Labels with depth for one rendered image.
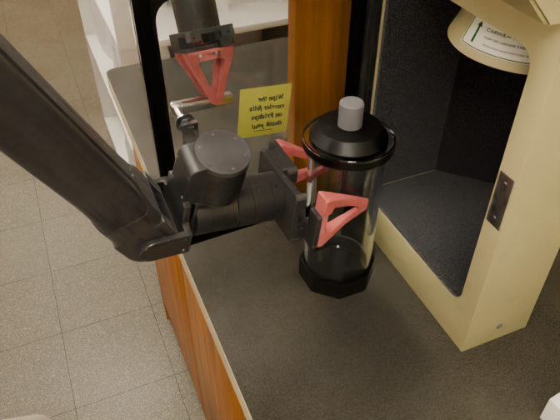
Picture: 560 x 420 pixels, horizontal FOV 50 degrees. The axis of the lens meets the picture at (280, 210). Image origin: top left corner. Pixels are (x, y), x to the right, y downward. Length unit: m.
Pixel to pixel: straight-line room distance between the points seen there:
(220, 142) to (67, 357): 1.57
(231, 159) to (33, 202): 2.17
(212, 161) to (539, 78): 0.32
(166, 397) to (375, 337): 1.16
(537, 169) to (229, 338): 0.46
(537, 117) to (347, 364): 0.41
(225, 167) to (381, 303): 0.41
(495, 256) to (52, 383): 1.58
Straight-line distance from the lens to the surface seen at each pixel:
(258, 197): 0.66
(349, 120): 0.67
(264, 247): 0.97
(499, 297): 0.82
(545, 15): 0.56
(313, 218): 0.66
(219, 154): 0.59
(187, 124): 0.77
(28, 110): 0.45
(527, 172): 0.67
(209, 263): 0.95
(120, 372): 2.02
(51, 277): 2.36
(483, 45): 0.71
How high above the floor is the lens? 1.62
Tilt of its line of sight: 41 degrees down
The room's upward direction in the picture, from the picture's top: straight up
